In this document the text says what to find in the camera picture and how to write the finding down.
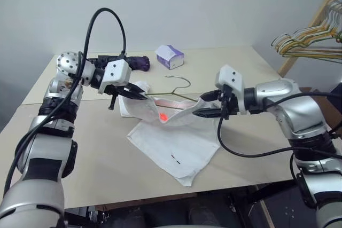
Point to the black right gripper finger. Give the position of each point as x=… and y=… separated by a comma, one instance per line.
x=212, y=96
x=209, y=112

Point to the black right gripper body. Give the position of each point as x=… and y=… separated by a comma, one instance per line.
x=229, y=105

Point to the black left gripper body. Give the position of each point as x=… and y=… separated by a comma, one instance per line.
x=117, y=90

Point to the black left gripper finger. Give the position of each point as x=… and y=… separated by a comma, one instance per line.
x=135, y=89
x=133, y=96

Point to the white cloth garment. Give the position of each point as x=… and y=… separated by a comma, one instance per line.
x=176, y=145

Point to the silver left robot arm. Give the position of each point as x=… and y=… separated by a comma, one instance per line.
x=45, y=142

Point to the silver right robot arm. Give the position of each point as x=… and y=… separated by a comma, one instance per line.
x=296, y=110

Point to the dark purple folded cloth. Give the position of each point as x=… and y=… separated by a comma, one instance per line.
x=139, y=62

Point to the purple white tissue box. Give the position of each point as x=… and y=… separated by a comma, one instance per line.
x=171, y=57

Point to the bunch of hangers on rack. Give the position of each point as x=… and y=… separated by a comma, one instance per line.
x=290, y=63

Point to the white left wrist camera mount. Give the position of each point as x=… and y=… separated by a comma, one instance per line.
x=117, y=71

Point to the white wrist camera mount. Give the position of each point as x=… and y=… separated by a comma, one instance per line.
x=117, y=71
x=231, y=78

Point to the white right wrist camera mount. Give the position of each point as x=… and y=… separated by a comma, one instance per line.
x=231, y=78

